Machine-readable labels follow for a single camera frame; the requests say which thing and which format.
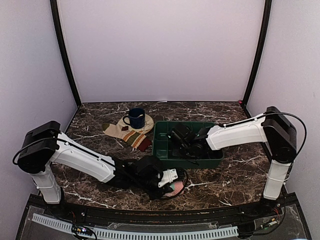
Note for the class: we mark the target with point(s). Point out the white slotted cable duct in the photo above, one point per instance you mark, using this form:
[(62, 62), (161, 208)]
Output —
[(138, 232)]

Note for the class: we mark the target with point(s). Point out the black right frame post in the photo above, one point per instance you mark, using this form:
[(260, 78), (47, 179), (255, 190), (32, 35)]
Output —
[(259, 51)]

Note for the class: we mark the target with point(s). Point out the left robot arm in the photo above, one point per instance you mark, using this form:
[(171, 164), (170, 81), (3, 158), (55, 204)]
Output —
[(47, 144)]

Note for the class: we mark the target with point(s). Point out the dark blue mug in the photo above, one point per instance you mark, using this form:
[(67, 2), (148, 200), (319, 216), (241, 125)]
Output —
[(135, 118)]

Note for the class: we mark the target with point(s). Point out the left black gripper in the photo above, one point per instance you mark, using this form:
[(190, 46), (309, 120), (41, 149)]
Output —
[(152, 195)]

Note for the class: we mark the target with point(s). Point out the green compartment tray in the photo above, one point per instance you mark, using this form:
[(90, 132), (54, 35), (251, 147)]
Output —
[(162, 150)]

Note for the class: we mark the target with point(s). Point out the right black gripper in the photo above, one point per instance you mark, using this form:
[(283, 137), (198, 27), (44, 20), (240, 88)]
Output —
[(176, 153)]

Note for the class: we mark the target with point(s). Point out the beige striped sock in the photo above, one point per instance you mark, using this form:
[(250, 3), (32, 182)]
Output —
[(133, 138)]

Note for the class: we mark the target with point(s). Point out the pink patterned sock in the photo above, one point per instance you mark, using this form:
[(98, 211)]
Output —
[(174, 189)]

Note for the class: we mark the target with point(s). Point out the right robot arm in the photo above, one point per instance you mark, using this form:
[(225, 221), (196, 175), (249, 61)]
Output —
[(271, 127)]

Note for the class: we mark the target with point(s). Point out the black frame post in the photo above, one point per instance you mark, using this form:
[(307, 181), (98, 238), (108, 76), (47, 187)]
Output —
[(259, 51), (63, 52)]

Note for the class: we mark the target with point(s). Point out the black left frame post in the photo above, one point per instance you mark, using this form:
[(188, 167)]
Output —
[(63, 52)]

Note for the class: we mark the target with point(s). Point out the black front rail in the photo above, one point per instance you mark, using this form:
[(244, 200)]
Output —
[(239, 214)]

